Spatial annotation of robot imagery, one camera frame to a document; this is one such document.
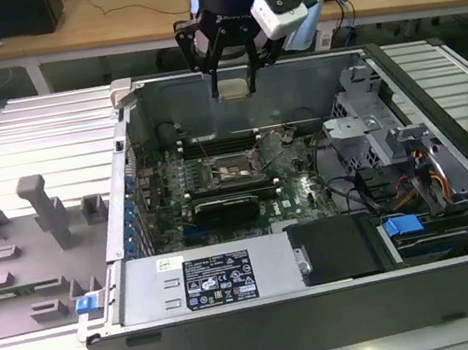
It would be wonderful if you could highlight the green motherboard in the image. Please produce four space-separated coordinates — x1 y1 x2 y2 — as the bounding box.
130 116 346 257

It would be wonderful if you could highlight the black open PC case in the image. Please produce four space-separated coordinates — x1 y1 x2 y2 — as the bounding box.
36 21 468 350

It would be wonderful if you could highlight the grey parts rack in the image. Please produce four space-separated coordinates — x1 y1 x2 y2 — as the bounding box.
0 163 129 342

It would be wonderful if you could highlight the grey case latch handle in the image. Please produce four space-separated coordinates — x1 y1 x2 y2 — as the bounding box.
107 77 139 112

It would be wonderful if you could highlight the CPU socket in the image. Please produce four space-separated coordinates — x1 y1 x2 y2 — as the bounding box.
206 148 268 188

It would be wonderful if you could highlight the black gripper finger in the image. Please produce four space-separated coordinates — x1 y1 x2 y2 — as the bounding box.
235 19 292 96
170 13 234 105

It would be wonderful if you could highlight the blue case side latch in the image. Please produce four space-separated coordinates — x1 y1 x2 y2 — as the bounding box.
74 295 96 318

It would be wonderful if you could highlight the blue hanging cable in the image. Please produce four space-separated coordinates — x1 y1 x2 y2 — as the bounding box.
324 0 362 50

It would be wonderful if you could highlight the blue disk carrier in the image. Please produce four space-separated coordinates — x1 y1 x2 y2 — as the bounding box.
382 212 426 245

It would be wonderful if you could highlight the silver power supply with label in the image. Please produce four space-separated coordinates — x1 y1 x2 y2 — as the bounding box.
111 229 312 328

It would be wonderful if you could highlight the white label tag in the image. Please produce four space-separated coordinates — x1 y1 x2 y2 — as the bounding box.
316 30 336 52

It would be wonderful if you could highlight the black hard disk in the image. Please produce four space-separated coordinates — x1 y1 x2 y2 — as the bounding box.
394 224 468 268

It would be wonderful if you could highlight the black drive bay cover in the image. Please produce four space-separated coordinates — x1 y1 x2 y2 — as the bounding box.
285 207 395 290

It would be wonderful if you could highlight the silver metal drive cage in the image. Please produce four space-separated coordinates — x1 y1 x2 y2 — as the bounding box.
313 61 399 175

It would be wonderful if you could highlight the black internal cable bundle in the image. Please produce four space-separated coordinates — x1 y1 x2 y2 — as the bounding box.
308 125 385 221

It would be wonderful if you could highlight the round coin cell battery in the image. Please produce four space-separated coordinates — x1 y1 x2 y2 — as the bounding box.
277 127 298 146

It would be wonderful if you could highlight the small silver heat sink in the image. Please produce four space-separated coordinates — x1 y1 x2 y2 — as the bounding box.
270 217 302 236

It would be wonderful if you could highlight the orange and yellow wire bundle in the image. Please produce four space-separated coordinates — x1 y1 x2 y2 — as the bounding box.
385 144 454 214

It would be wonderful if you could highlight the black round fan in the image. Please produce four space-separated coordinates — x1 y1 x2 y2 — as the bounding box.
154 120 186 153

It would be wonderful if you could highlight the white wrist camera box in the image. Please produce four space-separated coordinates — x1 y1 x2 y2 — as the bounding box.
248 0 313 44

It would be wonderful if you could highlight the green RAM stick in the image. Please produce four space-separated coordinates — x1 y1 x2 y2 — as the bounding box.
0 283 38 303

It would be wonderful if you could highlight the wooden desk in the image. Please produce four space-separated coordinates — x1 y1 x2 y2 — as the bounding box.
0 0 468 102

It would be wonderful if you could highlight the silver CPU plate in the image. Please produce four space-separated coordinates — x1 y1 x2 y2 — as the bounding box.
216 74 255 105

